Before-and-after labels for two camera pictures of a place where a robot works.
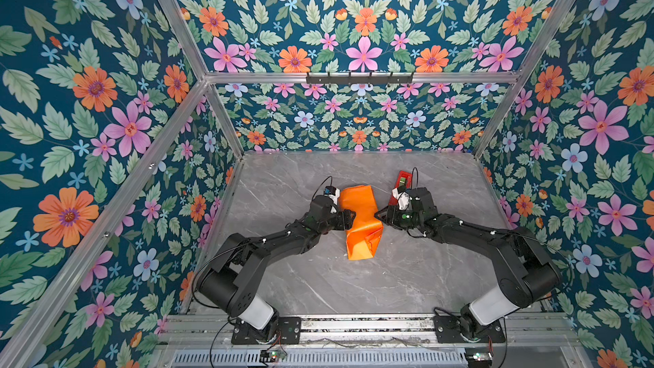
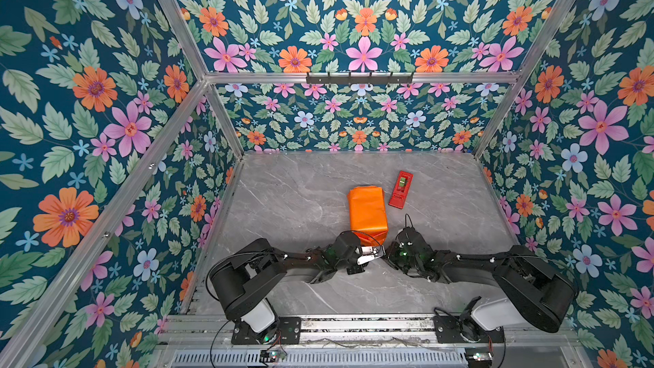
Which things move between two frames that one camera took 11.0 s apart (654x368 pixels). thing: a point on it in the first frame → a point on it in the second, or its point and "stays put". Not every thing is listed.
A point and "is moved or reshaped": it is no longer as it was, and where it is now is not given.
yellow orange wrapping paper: (366, 231) is moved or reshaped
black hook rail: (359, 79) stays put
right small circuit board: (479, 359) stays put
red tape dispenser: (404, 179) stays put
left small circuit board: (274, 355) stays put
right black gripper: (391, 215) → (391, 250)
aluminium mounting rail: (215, 334) stays put
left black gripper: (345, 220) → (359, 268)
